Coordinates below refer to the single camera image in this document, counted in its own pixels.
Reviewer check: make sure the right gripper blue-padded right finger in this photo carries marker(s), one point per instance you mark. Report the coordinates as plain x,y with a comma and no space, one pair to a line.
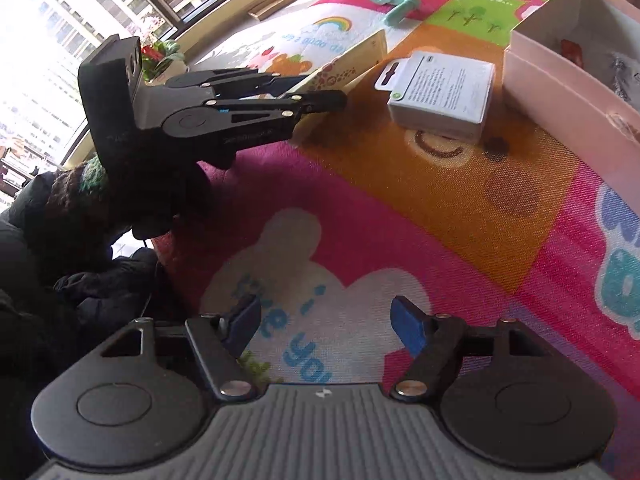
438,344

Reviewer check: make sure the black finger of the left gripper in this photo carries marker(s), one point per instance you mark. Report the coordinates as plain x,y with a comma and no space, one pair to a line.
236,82

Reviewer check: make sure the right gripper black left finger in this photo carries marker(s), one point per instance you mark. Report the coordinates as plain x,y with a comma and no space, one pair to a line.
206,349

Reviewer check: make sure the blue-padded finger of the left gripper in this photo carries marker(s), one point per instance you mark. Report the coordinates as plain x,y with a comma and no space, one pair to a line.
302,103

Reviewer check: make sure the orange patterned card box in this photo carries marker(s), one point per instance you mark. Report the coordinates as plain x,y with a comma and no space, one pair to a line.
341,71

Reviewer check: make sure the teal hand crank tool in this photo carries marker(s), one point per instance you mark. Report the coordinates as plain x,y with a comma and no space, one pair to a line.
399,9

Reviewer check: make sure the white packaged charger box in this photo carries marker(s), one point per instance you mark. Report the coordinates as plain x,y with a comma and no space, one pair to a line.
444,94

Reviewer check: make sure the red patterned comb case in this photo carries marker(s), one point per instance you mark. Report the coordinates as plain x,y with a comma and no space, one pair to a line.
572,52

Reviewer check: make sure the black gloved left hand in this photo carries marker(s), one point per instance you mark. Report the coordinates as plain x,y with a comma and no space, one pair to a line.
147,199

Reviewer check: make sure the potted pink flower plant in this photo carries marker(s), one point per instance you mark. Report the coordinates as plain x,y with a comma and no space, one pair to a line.
162,60

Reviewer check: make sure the colourful cartoon play mat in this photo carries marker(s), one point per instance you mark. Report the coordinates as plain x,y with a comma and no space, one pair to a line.
327,230

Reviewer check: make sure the pink open gift box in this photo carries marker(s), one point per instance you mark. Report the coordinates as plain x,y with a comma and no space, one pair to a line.
577,105

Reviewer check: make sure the white adapter inside box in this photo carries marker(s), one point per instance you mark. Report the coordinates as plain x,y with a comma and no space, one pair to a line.
625,80

